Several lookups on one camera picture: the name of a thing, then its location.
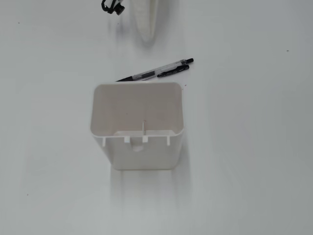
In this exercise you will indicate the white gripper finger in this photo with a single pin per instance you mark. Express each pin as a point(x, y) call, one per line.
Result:
point(146, 17)

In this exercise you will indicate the clear black gel pen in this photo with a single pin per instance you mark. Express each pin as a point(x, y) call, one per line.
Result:
point(146, 74)

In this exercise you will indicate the white plastic pen holder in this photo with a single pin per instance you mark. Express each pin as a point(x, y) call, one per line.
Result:
point(137, 156)

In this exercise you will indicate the small black gripper camera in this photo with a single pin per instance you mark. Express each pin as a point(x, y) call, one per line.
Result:
point(119, 9)

